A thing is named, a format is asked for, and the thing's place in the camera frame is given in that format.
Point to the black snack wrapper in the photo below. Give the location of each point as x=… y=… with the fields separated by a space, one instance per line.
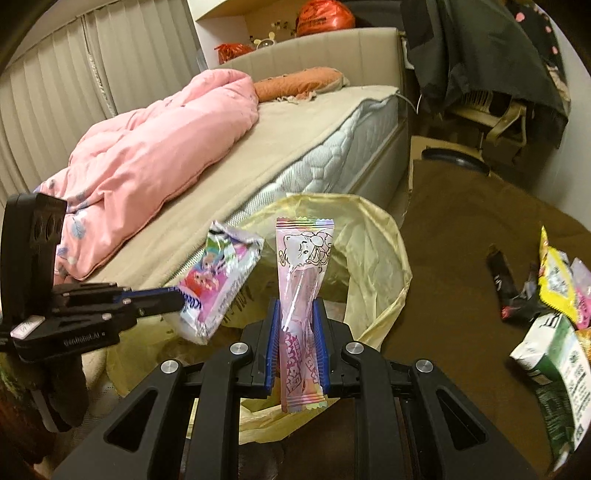
x=501 y=277

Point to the black pink-dotted garment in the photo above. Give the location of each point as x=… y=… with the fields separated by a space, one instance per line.
x=540 y=23

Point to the small flower bunch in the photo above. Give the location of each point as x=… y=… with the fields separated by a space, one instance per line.
x=282 y=25

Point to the green white drink carton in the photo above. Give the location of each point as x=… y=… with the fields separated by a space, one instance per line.
x=554 y=360

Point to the small red plastic bag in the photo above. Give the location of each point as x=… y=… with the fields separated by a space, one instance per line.
x=233 y=53

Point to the white bunny toy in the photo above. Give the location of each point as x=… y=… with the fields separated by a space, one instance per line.
x=264 y=42

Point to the yellow plastic bin liner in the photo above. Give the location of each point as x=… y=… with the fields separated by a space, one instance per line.
x=369 y=258

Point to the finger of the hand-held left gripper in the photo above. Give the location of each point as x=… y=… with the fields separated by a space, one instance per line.
x=152 y=292
x=157 y=305

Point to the beige pleated curtain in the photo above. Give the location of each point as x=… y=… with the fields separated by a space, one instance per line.
x=92 y=83

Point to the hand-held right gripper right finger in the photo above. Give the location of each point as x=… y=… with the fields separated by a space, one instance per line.
x=322 y=350

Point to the black curved object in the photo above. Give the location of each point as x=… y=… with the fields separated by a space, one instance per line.
x=455 y=159

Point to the beige office chair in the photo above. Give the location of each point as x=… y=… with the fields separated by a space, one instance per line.
x=489 y=117

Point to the brown tablecloth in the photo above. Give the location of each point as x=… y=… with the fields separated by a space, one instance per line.
x=461 y=258

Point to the bed with beige sheet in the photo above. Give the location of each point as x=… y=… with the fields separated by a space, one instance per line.
x=277 y=143

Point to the chair draped with dark jacket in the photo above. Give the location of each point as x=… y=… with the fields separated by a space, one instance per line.
x=475 y=50

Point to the orange pillow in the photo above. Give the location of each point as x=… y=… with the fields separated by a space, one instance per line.
x=295 y=83

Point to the pink cartoon snack wrapper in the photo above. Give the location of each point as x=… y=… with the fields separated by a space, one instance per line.
x=217 y=281

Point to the yellow labelled snack wrapper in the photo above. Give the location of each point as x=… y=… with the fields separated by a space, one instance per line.
x=561 y=281

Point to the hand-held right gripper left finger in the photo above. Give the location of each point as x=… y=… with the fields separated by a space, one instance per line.
x=272 y=350

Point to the large orange plastic bag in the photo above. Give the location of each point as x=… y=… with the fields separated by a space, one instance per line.
x=323 y=18

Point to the beige upholstered bed frame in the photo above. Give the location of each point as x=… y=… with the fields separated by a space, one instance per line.
x=323 y=50

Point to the long pink candy wrapper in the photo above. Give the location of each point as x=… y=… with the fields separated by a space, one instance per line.
x=300 y=277

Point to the pink floral quilt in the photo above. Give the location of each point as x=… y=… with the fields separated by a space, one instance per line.
x=152 y=161

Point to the white quilted mattress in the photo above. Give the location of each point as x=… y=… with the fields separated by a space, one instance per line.
x=341 y=147

